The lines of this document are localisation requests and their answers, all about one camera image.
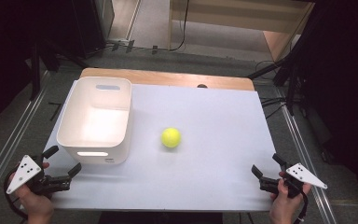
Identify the light wooden cabinet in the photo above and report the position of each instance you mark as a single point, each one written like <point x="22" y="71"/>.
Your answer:
<point x="230" y="18"/>

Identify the yellow tennis ball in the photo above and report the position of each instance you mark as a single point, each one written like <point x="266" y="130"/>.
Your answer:
<point x="171" y="137"/>

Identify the white table mat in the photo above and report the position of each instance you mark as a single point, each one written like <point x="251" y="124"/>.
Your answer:
<point x="217" y="161"/>

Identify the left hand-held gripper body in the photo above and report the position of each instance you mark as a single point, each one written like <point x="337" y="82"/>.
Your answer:
<point x="23" y="174"/>

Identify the wooden table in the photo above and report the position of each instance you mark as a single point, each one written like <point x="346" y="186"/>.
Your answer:
<point x="167" y="77"/>

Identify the person's right hand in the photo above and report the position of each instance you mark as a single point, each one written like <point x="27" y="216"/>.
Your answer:
<point x="282" y="208"/>

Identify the black metal stand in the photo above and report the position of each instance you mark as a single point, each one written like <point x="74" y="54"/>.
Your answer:
<point x="292" y="74"/>
<point x="37" y="68"/>

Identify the metal floor rail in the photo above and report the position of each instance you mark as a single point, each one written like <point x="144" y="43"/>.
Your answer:
<point x="307" y="161"/>
<point x="9" y="146"/>

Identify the white plastic storage bin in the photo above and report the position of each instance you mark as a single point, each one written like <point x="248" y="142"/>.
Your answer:
<point x="96" y="124"/>

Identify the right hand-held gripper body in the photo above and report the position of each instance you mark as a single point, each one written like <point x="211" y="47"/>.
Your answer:
<point x="304" y="175"/>

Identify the dark cabinet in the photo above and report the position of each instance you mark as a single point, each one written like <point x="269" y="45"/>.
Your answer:
<point x="88" y="25"/>

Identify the person's left hand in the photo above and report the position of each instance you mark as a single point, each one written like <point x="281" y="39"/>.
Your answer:
<point x="37" y="208"/>

